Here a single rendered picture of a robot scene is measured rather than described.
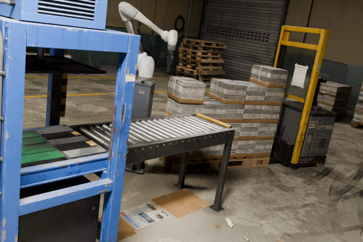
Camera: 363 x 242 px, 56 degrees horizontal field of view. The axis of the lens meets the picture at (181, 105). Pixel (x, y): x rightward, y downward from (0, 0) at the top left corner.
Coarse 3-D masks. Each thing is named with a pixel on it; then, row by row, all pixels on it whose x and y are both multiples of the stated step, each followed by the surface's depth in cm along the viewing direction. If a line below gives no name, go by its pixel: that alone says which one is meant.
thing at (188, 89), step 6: (180, 84) 370; (186, 84) 366; (192, 84) 369; (198, 84) 372; (204, 84) 375; (180, 90) 368; (186, 90) 368; (192, 90) 372; (198, 90) 375; (204, 90) 378; (180, 96) 368; (186, 96) 370; (192, 96) 373; (198, 96) 377
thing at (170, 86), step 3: (171, 78) 391; (174, 78) 383; (177, 78) 384; (189, 78) 397; (192, 78) 401; (171, 81) 391; (174, 81) 383; (171, 84) 390; (168, 87) 397; (171, 87) 389; (168, 90) 397; (171, 90) 388
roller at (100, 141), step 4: (80, 128) 254; (84, 128) 253; (80, 132) 253; (84, 132) 249; (88, 132) 247; (92, 132) 247; (88, 136) 245; (92, 136) 242; (96, 136) 240; (92, 140) 242; (96, 140) 237; (100, 140) 235; (104, 140) 234; (100, 144) 234; (104, 144) 231; (108, 144) 229; (104, 148) 231; (108, 148) 227
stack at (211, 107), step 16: (176, 112) 383; (192, 112) 382; (208, 112) 392; (224, 112) 403; (240, 112) 414; (256, 112) 424; (224, 128) 407; (240, 128) 421; (256, 128) 431; (224, 144) 415; (240, 144) 427; (208, 160) 410; (240, 160) 433
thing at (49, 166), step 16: (32, 128) 239; (48, 128) 244; (64, 128) 247; (32, 144) 211; (48, 144) 213; (64, 144) 218; (80, 144) 221; (96, 144) 225; (32, 160) 188; (48, 160) 192; (64, 160) 196; (80, 160) 199; (96, 160) 206; (32, 176) 180; (48, 176) 186; (64, 176) 193
